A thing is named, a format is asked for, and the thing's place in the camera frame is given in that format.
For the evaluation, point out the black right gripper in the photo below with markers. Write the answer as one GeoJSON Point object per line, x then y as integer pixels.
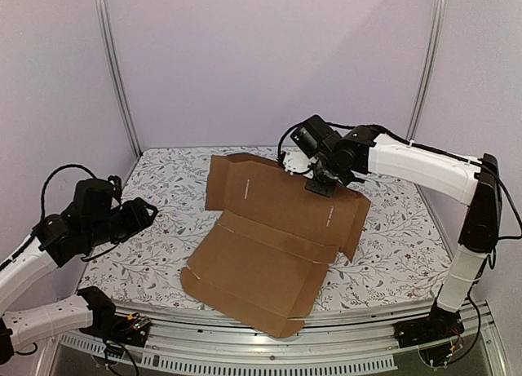
{"type": "Point", "coordinates": [321, 187]}

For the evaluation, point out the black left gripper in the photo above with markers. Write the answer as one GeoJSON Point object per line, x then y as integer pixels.
{"type": "Point", "coordinates": [139, 217]}

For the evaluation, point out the brown cardboard box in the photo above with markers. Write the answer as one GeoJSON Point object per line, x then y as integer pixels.
{"type": "Point", "coordinates": [267, 255]}

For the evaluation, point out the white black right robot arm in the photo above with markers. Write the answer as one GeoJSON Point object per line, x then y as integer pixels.
{"type": "Point", "coordinates": [471, 181]}

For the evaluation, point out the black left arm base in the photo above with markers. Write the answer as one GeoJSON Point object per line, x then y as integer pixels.
{"type": "Point", "coordinates": [132, 329]}

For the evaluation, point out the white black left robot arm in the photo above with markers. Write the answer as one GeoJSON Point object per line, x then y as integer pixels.
{"type": "Point", "coordinates": [51, 244]}

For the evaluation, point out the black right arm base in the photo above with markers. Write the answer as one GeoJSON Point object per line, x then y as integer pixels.
{"type": "Point", "coordinates": [437, 325]}

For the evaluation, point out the floral patterned table mat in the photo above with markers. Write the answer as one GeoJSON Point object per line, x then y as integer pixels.
{"type": "Point", "coordinates": [401, 256]}

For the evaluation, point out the aluminium front rail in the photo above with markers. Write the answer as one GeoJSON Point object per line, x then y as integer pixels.
{"type": "Point", "coordinates": [342, 342]}

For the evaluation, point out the aluminium frame post left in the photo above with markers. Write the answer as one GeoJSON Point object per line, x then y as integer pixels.
{"type": "Point", "coordinates": [115, 74]}

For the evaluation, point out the aluminium frame post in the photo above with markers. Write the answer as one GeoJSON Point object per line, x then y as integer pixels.
{"type": "Point", "coordinates": [437, 21]}
{"type": "Point", "coordinates": [115, 74]}

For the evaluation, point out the aluminium frame post right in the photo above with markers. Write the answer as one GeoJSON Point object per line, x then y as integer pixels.
{"type": "Point", "coordinates": [437, 21]}

